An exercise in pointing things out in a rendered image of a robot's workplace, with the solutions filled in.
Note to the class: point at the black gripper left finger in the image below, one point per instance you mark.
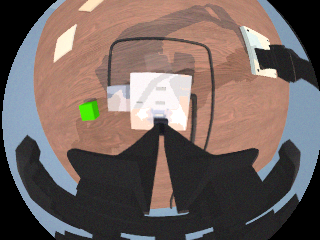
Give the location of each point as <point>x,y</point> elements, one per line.
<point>134,168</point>

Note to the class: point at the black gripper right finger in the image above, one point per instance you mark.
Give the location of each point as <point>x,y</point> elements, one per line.
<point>190,167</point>

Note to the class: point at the small green cube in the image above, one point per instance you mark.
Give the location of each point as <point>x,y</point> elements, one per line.
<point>89,111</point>

